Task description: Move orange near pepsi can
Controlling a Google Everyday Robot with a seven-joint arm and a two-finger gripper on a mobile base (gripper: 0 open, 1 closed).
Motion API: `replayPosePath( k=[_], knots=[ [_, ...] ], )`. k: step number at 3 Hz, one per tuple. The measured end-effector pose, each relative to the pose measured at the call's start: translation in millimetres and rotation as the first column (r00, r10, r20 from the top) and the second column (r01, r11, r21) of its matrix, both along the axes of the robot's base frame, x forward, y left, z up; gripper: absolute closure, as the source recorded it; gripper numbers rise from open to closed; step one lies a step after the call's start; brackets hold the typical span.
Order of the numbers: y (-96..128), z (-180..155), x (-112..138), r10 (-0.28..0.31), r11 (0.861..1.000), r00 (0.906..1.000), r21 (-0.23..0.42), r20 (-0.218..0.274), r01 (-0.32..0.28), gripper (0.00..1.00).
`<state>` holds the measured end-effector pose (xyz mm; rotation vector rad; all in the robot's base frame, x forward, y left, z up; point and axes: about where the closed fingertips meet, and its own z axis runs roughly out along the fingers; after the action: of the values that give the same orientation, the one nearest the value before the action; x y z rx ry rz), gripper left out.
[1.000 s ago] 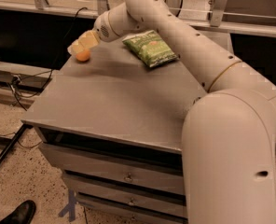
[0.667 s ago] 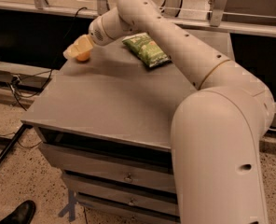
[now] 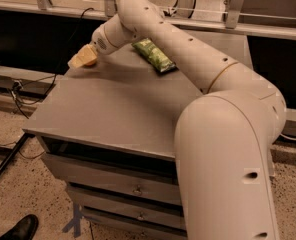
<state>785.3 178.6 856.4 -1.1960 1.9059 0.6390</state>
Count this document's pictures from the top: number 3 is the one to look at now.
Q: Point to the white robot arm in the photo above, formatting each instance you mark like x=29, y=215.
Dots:
x=222, y=139

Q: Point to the middle drawer with knob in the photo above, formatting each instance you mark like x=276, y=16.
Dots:
x=139, y=210

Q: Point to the green chip bag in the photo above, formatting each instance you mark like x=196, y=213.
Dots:
x=154, y=55

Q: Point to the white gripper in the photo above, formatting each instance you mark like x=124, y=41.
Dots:
x=99, y=43

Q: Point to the black shoe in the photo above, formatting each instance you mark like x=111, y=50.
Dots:
x=25, y=229

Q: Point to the grey drawer cabinet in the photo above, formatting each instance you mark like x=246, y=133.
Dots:
x=119, y=113

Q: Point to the black metal stand leg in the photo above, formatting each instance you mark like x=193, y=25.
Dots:
x=8, y=154

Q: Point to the top drawer with knob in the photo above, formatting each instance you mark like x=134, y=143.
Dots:
x=135, y=183

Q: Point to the orange fruit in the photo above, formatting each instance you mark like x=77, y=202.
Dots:
x=90, y=61

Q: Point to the drawer with knob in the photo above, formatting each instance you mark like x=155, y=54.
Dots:
x=139, y=210
x=135, y=183
x=122, y=222

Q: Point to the bottom drawer with knob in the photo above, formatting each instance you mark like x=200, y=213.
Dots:
x=122, y=222

